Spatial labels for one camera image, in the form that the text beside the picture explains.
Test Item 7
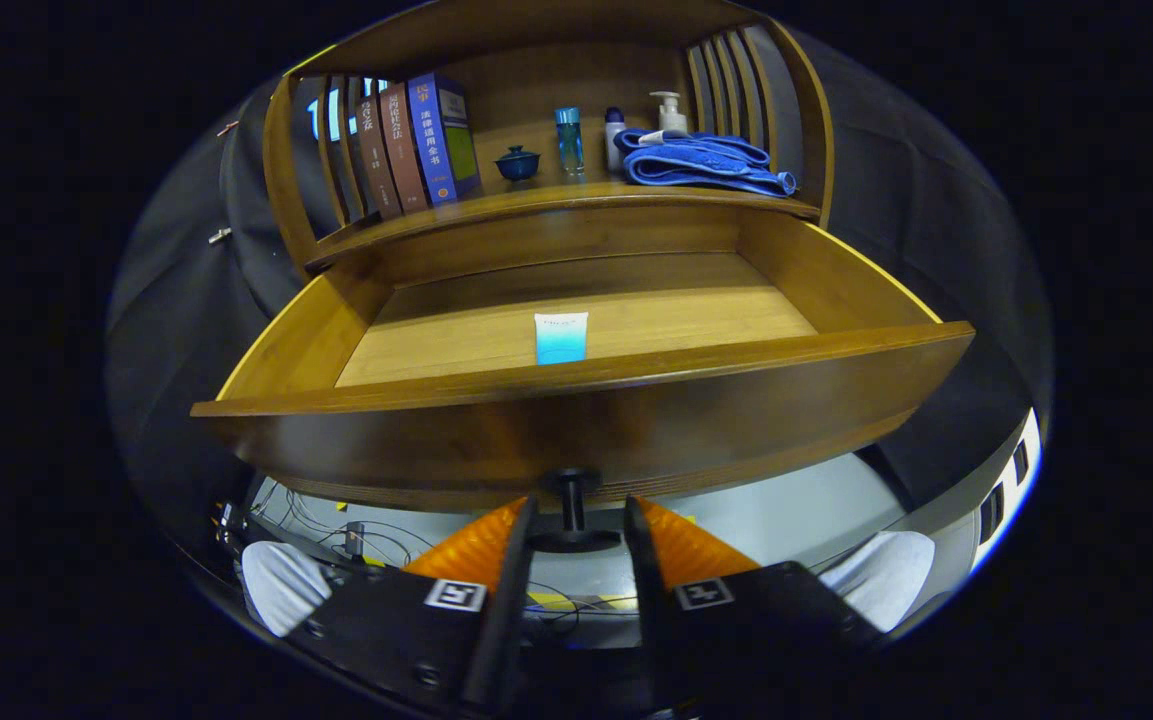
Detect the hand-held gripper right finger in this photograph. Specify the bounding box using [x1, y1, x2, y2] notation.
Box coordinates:
[623, 495, 887, 716]

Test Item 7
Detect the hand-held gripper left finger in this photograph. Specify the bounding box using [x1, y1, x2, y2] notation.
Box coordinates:
[286, 495, 539, 716]

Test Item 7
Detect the wooden drawer with black knob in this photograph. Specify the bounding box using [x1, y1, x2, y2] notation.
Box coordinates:
[191, 205, 977, 553]

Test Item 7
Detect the blue squeeze tube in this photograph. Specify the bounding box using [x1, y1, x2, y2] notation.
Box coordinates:
[534, 311, 590, 366]

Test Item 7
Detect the wooden countertop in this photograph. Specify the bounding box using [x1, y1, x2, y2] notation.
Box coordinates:
[311, 175, 822, 266]

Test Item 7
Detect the yellow and black floor tape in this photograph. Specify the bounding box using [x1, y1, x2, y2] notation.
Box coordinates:
[526, 590, 639, 613]

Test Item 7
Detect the person's left leg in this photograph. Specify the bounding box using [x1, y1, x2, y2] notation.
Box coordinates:
[241, 541, 332, 638]

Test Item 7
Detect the person's leg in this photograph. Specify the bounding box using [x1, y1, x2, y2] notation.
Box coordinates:
[821, 531, 937, 633]
[241, 541, 332, 638]

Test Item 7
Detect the person's right leg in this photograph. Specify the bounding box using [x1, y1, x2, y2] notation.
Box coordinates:
[821, 531, 937, 633]

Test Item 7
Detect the white panel with slots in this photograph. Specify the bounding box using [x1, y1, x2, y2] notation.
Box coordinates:
[971, 408, 1042, 576]

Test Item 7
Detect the blue lidded teacup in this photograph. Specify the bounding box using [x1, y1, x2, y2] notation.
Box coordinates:
[494, 145, 542, 183]

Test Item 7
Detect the blue folded towel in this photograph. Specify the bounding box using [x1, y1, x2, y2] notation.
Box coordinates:
[613, 128, 799, 198]

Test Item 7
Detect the dark brown book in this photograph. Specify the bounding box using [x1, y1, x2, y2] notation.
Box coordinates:
[356, 92, 405, 221]

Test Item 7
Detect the clear blue bottle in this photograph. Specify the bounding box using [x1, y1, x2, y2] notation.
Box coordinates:
[554, 107, 585, 179]

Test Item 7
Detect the white bottle with blue cap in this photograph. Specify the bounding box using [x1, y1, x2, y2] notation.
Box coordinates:
[604, 107, 629, 176]

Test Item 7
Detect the reddish brown book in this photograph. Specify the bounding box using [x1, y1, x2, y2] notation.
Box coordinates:
[379, 82, 429, 213]

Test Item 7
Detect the thick blue book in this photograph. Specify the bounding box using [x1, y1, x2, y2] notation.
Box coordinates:
[406, 72, 484, 207]

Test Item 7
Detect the white pump bottle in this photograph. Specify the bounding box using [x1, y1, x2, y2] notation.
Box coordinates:
[648, 91, 689, 136]

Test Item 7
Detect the tangle of floor cables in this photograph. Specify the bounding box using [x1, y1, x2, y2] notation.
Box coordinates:
[251, 478, 437, 571]

